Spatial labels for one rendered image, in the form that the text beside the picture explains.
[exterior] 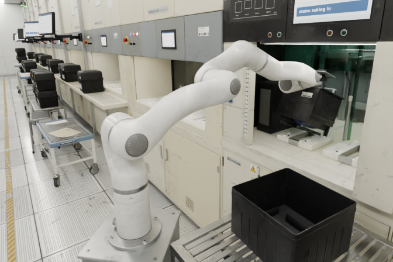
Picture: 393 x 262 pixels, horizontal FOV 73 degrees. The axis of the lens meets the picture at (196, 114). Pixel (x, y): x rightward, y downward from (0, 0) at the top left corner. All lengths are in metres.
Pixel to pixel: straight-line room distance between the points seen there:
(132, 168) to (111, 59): 3.34
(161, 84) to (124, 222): 2.00
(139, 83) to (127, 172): 1.87
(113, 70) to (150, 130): 3.40
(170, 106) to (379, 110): 0.65
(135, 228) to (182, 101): 0.45
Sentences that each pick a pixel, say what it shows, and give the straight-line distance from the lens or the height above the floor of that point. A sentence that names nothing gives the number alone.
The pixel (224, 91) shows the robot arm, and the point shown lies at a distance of 0.91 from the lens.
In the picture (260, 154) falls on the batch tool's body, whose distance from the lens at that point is 1.39.
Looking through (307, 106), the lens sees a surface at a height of 1.09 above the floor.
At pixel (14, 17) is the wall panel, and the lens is 14.32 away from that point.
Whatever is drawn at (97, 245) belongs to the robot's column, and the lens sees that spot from 1.05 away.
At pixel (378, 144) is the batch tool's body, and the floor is 1.09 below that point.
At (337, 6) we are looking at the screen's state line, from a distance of 1.10.
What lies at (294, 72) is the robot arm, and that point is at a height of 1.28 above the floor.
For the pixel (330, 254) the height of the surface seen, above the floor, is 0.80.
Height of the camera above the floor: 1.42
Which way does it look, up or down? 16 degrees down
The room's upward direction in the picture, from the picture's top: 1 degrees counter-clockwise
